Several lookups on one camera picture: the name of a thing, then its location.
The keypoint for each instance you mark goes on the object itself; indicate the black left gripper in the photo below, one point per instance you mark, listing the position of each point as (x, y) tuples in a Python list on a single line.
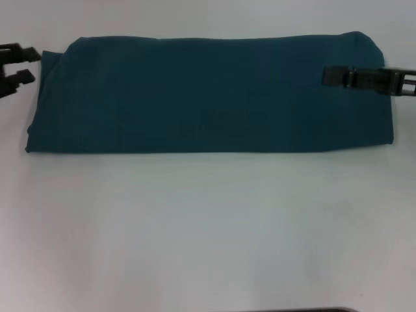
[(7, 70)]

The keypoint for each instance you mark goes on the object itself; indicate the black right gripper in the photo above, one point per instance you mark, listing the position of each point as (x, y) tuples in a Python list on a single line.
[(380, 81)]

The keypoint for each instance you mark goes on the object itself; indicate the teal t-shirt with FREE print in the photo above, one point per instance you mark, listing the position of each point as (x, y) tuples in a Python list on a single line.
[(195, 97)]

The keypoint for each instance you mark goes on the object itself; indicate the dark robot torso edge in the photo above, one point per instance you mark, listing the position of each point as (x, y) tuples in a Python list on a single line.
[(292, 310)]

